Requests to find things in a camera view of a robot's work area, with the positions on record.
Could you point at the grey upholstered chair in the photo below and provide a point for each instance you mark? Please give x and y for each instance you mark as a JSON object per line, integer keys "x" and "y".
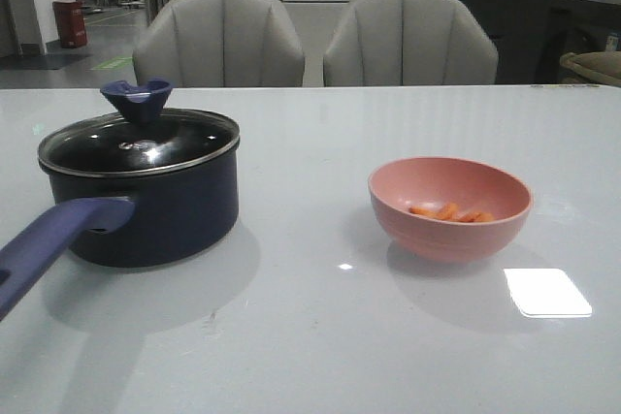
{"x": 409, "y": 43}
{"x": 221, "y": 43}

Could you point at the glass pot lid blue knob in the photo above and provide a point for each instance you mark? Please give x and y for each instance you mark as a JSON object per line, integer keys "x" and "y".
{"x": 142, "y": 137}

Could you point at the dark counter with white top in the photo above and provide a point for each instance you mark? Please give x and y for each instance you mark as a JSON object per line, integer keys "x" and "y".
{"x": 509, "y": 7}

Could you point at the red waste bin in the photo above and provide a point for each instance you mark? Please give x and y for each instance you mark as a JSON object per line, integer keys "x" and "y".
{"x": 70, "y": 23}

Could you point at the left grey upholstered chair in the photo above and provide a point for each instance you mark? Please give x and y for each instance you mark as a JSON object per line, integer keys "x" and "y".
{"x": 221, "y": 43}

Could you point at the orange ham slices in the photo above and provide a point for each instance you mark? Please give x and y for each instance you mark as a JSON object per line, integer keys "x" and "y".
{"x": 450, "y": 212}

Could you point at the right grey upholstered chair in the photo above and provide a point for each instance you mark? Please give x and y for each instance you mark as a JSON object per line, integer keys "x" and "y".
{"x": 409, "y": 43}

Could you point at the pink plastic bowl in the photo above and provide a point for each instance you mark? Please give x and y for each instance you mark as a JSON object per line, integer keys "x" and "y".
{"x": 431, "y": 182}

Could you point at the coloured sticker strip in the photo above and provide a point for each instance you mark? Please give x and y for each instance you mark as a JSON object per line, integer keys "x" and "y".
{"x": 565, "y": 85}

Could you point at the dark blue saucepan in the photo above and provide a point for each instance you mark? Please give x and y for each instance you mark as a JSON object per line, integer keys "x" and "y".
{"x": 128, "y": 222}

